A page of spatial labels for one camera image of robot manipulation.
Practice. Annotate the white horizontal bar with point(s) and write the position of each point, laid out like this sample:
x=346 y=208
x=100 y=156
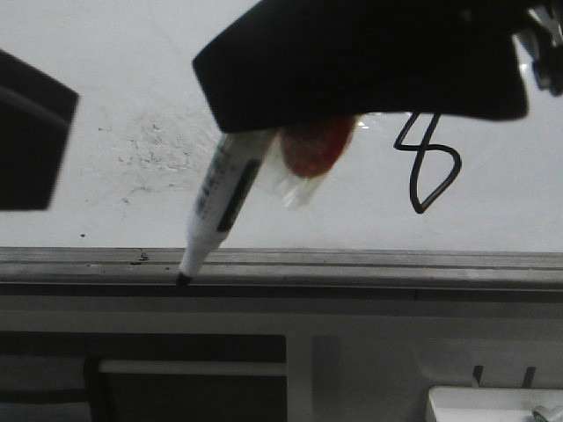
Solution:
x=176 y=367

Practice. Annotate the metal cylindrical object corner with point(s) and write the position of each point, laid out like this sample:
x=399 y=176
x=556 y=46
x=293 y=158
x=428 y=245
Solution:
x=544 y=414

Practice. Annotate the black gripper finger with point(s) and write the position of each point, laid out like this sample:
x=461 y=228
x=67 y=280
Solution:
x=37 y=113
x=290 y=62

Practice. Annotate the red round magnet taped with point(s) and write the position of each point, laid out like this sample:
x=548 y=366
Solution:
x=310 y=150

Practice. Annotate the white black-tipped whiteboard marker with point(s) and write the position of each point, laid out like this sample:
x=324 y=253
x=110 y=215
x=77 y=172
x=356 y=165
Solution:
x=228 y=180

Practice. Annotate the white vertical post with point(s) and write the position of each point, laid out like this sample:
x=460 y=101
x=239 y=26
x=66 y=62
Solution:
x=299 y=375

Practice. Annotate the grey aluminium whiteboard frame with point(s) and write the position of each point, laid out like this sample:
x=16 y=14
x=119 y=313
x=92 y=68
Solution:
x=269 y=267

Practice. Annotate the white box with hooks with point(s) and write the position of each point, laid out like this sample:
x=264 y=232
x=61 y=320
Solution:
x=478 y=403

